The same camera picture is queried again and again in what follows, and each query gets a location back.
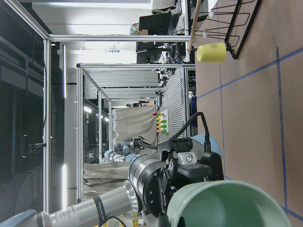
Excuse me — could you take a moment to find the yellow plastic cup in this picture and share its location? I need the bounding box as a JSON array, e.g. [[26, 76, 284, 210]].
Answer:
[[196, 42, 226, 63]]

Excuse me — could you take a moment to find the pale green cup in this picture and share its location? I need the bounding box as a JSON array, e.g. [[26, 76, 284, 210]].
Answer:
[[167, 180, 291, 227]]

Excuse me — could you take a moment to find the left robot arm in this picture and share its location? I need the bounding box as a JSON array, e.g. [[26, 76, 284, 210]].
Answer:
[[1, 134, 223, 227]]

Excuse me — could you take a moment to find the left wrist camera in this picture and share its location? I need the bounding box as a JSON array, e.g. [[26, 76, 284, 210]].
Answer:
[[169, 138, 224, 183]]

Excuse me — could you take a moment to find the black camera cable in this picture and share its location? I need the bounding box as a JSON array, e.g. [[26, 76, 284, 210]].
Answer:
[[169, 112, 212, 154]]

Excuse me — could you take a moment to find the black wire cup rack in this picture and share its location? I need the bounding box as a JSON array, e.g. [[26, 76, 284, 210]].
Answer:
[[196, 0, 262, 60]]

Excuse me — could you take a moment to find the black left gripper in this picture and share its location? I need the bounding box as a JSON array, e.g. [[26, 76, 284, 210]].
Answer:
[[142, 151, 208, 217]]

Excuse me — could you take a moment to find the wooden rack handle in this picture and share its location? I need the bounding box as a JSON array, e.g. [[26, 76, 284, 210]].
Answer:
[[187, 0, 203, 53]]

